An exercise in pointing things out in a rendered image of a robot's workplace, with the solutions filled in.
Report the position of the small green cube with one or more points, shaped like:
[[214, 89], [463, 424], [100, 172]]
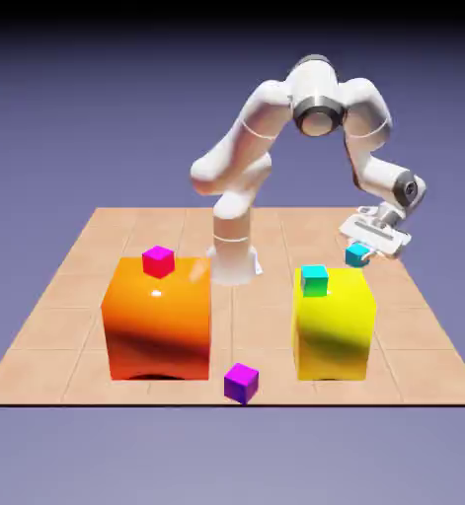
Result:
[[314, 281]]

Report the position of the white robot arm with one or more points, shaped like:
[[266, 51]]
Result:
[[251, 130]]

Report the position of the large yellow box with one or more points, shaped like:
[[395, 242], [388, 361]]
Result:
[[332, 327]]

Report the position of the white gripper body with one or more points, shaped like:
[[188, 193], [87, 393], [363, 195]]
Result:
[[374, 232]]

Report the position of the small purple cube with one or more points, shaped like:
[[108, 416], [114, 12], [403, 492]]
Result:
[[241, 383]]

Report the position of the small pink cube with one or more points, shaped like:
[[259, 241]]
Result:
[[158, 261]]

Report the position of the large orange box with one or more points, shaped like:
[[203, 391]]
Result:
[[157, 319]]

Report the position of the small blue cube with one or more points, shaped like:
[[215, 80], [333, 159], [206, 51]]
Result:
[[355, 255]]

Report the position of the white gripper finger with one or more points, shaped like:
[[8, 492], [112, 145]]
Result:
[[368, 257]]

